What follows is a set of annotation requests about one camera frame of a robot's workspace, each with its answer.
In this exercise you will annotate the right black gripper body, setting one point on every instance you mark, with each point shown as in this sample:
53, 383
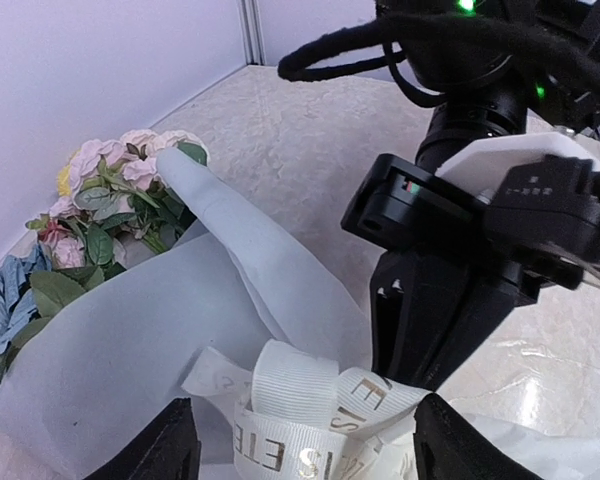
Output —
399, 205

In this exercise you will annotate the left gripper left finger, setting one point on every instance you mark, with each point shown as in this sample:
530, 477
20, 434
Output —
168, 448

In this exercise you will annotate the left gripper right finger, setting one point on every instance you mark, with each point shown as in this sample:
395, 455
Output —
448, 447

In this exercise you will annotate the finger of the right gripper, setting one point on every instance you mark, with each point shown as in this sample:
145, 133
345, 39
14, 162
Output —
415, 296
482, 309

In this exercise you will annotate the cream printed ribbon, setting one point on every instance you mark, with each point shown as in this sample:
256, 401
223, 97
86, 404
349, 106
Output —
295, 416

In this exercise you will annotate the blue fake flower bunch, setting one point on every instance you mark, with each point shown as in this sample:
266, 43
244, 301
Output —
17, 305

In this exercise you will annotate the pink fake flower bunch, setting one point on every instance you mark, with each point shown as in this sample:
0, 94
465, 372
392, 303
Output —
118, 197

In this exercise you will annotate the yellow fake flower stem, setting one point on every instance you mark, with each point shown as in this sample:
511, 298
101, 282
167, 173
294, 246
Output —
63, 181

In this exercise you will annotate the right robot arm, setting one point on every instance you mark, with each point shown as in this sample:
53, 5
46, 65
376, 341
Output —
483, 66

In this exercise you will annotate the right aluminium frame post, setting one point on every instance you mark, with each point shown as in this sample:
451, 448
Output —
252, 32

